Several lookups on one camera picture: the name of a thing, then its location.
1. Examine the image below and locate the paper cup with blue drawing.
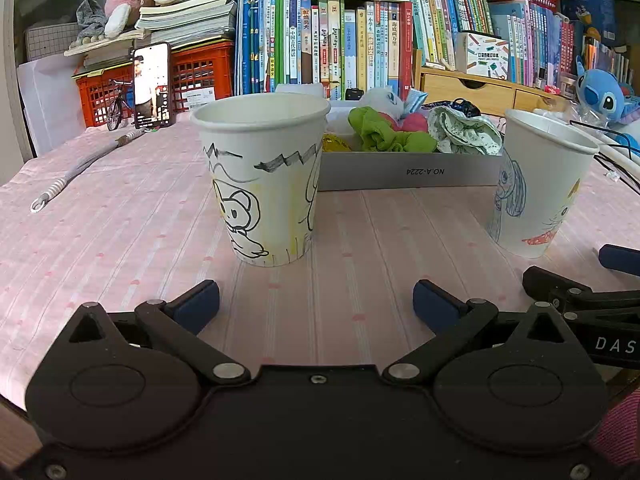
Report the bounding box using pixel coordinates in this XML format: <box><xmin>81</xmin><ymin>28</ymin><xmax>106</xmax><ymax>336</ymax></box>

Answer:
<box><xmin>487</xmin><ymin>109</ymin><xmax>600</xmax><ymax>259</ymax></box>

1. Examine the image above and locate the row of books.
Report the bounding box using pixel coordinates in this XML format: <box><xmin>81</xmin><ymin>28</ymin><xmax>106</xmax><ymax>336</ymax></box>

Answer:
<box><xmin>235</xmin><ymin>0</ymin><xmax>581</xmax><ymax>101</ymax></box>

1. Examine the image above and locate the green scrunchie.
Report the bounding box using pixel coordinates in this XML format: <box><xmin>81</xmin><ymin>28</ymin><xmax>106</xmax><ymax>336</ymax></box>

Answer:
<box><xmin>348</xmin><ymin>107</ymin><xmax>438</xmax><ymax>153</ymax></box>

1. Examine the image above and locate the blue round object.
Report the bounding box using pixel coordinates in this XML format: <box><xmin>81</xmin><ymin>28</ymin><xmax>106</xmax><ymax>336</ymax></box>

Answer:
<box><xmin>614</xmin><ymin>130</ymin><xmax>640</xmax><ymax>157</ymax></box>

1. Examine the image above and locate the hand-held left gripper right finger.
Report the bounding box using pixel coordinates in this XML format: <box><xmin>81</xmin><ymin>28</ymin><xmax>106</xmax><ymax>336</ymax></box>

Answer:
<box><xmin>382</xmin><ymin>280</ymin><xmax>576</xmax><ymax>385</ymax></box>

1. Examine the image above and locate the pink soft scrunchie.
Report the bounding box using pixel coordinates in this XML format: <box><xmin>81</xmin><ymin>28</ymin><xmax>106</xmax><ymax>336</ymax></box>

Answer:
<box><xmin>400</xmin><ymin>112</ymin><xmax>432</xmax><ymax>134</ymax></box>

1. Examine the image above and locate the white box with pencil print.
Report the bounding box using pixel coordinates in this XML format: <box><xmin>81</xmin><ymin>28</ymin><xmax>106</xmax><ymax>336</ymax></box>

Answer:
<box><xmin>455</xmin><ymin>31</ymin><xmax>511</xmax><ymax>81</ymax></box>

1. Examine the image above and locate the paper cup with mouse drawing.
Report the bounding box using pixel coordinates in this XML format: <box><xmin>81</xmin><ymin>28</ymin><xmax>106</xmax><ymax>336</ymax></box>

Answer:
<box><xmin>190</xmin><ymin>92</ymin><xmax>331</xmax><ymax>267</ymax></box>

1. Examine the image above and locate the grey braided cable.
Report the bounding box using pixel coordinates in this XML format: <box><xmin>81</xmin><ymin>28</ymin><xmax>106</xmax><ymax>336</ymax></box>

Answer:
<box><xmin>31</xmin><ymin>129</ymin><xmax>146</xmax><ymax>212</ymax></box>

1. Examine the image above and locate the blue plush toy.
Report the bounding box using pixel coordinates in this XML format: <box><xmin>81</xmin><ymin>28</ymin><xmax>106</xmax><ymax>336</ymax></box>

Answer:
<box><xmin>575</xmin><ymin>56</ymin><xmax>640</xmax><ymax>126</ymax></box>

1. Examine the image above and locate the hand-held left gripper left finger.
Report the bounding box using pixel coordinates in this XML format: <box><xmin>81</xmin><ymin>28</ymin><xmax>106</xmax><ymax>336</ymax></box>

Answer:
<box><xmin>62</xmin><ymin>280</ymin><xmax>252</xmax><ymax>385</ymax></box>

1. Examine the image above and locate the blue printed box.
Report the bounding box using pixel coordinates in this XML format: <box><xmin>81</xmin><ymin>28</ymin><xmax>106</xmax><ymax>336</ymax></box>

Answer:
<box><xmin>556</xmin><ymin>0</ymin><xmax>621</xmax><ymax>46</ymax></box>

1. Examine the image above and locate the stack of books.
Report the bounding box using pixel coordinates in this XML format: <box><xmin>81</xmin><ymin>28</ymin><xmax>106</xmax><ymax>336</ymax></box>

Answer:
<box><xmin>65</xmin><ymin>0</ymin><xmax>238</xmax><ymax>68</ymax></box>

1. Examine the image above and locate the gold sequin scrunchie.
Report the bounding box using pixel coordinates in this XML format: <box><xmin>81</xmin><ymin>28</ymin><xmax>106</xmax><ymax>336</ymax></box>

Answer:
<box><xmin>322</xmin><ymin>132</ymin><xmax>354</xmax><ymax>153</ymax></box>

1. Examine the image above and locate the wooden drawer organizer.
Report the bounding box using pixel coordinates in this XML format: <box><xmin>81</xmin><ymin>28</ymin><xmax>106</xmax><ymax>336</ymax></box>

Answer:
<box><xmin>412</xmin><ymin>50</ymin><xmax>568</xmax><ymax>116</ymax></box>

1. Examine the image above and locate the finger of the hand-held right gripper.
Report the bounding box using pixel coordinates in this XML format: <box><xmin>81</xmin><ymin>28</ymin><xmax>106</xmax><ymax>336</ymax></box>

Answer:
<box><xmin>522</xmin><ymin>266</ymin><xmax>640</xmax><ymax>322</ymax></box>
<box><xmin>599</xmin><ymin>244</ymin><xmax>640</xmax><ymax>272</ymax></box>

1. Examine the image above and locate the smartphone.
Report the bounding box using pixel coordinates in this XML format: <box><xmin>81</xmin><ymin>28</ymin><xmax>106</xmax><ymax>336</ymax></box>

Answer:
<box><xmin>132</xmin><ymin>42</ymin><xmax>173</xmax><ymax>130</ymax></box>

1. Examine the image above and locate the pink striped tablecloth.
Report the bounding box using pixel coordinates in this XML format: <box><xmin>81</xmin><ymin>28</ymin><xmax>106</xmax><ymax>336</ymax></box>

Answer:
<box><xmin>0</xmin><ymin>105</ymin><xmax>640</xmax><ymax>411</ymax></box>

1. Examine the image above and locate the green white patterned cloth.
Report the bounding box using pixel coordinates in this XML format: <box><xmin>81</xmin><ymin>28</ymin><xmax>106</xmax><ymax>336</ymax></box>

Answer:
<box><xmin>427</xmin><ymin>106</ymin><xmax>503</xmax><ymax>156</ymax></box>

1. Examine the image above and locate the miniature bicycle model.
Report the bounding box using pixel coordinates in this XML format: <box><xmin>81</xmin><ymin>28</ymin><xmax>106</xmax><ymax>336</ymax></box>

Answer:
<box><xmin>106</xmin><ymin>79</ymin><xmax>136</xmax><ymax>132</ymax></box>

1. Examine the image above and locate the pink knit clothing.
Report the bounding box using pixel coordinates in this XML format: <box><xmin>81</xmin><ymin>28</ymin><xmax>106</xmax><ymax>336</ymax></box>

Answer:
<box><xmin>592</xmin><ymin>400</ymin><xmax>640</xmax><ymax>468</ymax></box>

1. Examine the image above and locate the grid pattern board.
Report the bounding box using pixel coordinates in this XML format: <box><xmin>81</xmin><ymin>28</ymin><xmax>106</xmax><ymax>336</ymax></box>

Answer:
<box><xmin>24</xmin><ymin>22</ymin><xmax>81</xmax><ymax>63</ymax></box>

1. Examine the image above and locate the white board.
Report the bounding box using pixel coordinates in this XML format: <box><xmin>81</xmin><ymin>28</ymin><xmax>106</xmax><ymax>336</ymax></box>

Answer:
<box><xmin>17</xmin><ymin>57</ymin><xmax>83</xmax><ymax>156</ymax></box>

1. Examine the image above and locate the grey cardboard box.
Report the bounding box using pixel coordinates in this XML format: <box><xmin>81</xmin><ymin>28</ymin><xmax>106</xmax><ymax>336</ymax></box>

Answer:
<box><xmin>320</xmin><ymin>102</ymin><xmax>503</xmax><ymax>192</ymax></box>

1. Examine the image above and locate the red plastic crate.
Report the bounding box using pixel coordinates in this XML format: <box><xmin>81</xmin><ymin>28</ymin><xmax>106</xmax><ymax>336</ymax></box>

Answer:
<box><xmin>75</xmin><ymin>42</ymin><xmax>236</xmax><ymax>128</ymax></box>

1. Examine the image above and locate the grey plush toy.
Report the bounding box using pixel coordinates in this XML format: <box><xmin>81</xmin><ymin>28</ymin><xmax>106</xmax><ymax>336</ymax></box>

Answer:
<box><xmin>75</xmin><ymin>0</ymin><xmax>108</xmax><ymax>43</ymax></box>

